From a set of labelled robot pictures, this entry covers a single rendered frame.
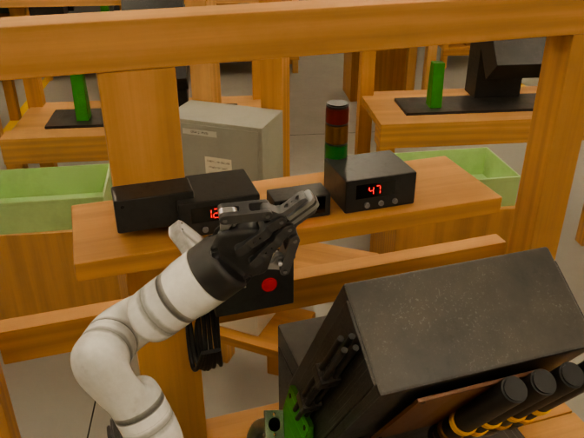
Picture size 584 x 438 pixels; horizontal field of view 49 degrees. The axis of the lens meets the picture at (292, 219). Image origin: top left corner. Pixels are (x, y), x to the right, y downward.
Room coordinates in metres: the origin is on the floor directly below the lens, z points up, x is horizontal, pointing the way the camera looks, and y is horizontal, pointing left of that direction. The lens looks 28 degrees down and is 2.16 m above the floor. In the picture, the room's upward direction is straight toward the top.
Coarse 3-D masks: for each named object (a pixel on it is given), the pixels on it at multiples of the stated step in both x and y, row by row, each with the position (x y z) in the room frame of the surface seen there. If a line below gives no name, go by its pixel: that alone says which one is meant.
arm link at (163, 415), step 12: (156, 408) 0.61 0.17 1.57; (168, 408) 0.62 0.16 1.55; (144, 420) 0.59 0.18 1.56; (156, 420) 0.60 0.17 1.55; (168, 420) 0.61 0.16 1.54; (120, 432) 0.60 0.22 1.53; (132, 432) 0.59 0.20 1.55; (144, 432) 0.59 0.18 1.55; (156, 432) 0.59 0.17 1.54; (168, 432) 0.60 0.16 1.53; (180, 432) 0.62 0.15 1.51
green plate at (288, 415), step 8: (288, 392) 0.97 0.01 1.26; (296, 392) 0.95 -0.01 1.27; (288, 400) 0.96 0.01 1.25; (296, 400) 0.93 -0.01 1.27; (288, 408) 0.94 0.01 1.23; (288, 416) 0.94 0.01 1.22; (304, 416) 0.88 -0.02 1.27; (288, 424) 0.93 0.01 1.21; (296, 424) 0.90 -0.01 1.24; (304, 424) 0.87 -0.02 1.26; (312, 424) 0.87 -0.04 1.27; (288, 432) 0.92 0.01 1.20; (296, 432) 0.89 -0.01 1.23; (304, 432) 0.87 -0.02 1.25; (312, 432) 0.86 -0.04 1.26
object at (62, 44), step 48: (336, 0) 1.34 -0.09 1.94; (384, 0) 1.34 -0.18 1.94; (432, 0) 1.34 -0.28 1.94; (480, 0) 1.37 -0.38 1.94; (528, 0) 1.40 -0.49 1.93; (576, 0) 1.44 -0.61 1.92; (0, 48) 1.09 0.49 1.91; (48, 48) 1.11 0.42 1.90; (96, 48) 1.13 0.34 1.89; (144, 48) 1.16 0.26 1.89; (192, 48) 1.19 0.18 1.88; (240, 48) 1.21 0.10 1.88; (288, 48) 1.24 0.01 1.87; (336, 48) 1.27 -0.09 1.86; (384, 48) 1.30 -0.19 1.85
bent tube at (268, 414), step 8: (264, 416) 0.94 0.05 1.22; (272, 416) 0.94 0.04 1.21; (280, 416) 0.95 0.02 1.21; (256, 424) 0.97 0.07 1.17; (264, 424) 0.93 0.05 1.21; (272, 424) 0.97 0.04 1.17; (280, 424) 0.94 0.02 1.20; (248, 432) 0.99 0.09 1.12; (256, 432) 0.97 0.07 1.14; (264, 432) 0.92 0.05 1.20; (272, 432) 0.92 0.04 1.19; (280, 432) 0.93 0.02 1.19
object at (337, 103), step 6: (330, 102) 1.33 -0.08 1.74; (336, 102) 1.33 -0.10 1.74; (342, 102) 1.33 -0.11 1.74; (330, 108) 1.31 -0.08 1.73; (336, 108) 1.30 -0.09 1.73; (342, 108) 1.30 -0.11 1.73; (348, 108) 1.32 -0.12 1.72; (330, 114) 1.30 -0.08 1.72; (336, 114) 1.30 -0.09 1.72; (342, 114) 1.30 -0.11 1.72; (348, 114) 1.32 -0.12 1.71; (330, 120) 1.30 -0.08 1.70; (336, 120) 1.30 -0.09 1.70; (342, 120) 1.30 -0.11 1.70; (336, 126) 1.30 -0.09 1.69
